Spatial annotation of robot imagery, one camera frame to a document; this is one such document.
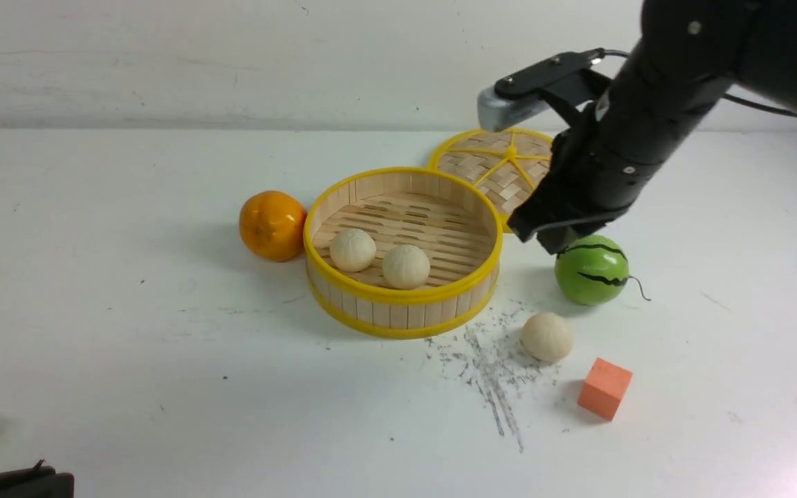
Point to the green toy watermelon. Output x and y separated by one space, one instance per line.
593 271

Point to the white toy bun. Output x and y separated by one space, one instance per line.
547 337
352 250
406 267

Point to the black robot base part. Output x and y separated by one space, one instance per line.
41 480

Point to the orange foam cube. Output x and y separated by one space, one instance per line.
604 389

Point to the yellow rimmed bamboo steamer tray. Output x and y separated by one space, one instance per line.
451 221

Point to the orange toy tangerine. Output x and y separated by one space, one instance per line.
271 225

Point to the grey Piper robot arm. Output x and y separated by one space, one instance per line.
753 43

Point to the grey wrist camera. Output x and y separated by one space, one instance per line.
560 83

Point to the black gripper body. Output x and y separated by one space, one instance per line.
600 166

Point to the yellow rimmed bamboo steamer lid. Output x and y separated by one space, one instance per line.
504 166

